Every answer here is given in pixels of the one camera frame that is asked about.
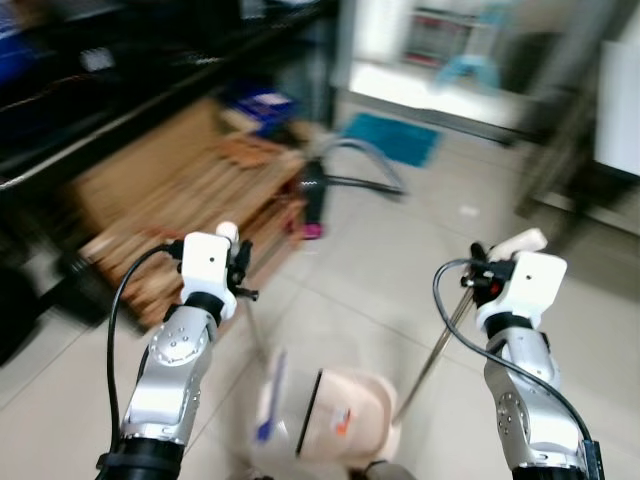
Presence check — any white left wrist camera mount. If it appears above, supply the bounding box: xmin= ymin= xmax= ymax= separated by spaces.
xmin=179 ymin=232 xmax=240 ymax=297

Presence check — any black vacuum cleaner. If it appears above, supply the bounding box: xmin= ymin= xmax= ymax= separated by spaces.
xmin=298 ymin=158 xmax=328 ymax=239

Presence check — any beige long-handled dustpan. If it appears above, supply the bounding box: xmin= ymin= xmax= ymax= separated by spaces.
xmin=295 ymin=228 xmax=550 ymax=467

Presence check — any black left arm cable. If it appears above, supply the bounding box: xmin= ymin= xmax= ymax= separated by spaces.
xmin=106 ymin=243 xmax=187 ymax=451

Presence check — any light blue plastic stool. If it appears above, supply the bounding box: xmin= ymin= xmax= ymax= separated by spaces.
xmin=433 ymin=8 xmax=513 ymax=93

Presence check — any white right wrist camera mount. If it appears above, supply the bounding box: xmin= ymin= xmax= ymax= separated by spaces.
xmin=476 ymin=251 xmax=568 ymax=333

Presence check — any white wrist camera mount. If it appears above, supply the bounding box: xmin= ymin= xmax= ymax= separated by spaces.
xmin=476 ymin=251 xmax=568 ymax=333
xmin=179 ymin=232 xmax=240 ymax=297

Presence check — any grey vacuum hose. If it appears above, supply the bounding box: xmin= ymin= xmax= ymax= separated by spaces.
xmin=318 ymin=137 xmax=409 ymax=198

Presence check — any teal floor mat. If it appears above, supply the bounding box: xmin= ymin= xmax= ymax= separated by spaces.
xmin=338 ymin=111 xmax=443 ymax=170

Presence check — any white and blue broom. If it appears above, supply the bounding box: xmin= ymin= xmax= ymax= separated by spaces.
xmin=216 ymin=221 xmax=302 ymax=447

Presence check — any blue box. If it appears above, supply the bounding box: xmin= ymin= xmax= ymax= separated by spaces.
xmin=218 ymin=83 xmax=303 ymax=138

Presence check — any black workbench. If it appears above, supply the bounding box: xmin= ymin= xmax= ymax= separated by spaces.
xmin=0 ymin=0 xmax=339 ymax=201

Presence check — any grey metal post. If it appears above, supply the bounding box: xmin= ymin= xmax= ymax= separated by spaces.
xmin=513 ymin=0 xmax=633 ymax=219

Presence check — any brown wooden crate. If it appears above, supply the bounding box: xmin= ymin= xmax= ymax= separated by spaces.
xmin=68 ymin=97 xmax=313 ymax=333

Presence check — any white board panel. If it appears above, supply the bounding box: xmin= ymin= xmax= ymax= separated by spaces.
xmin=594 ymin=38 xmax=640 ymax=179

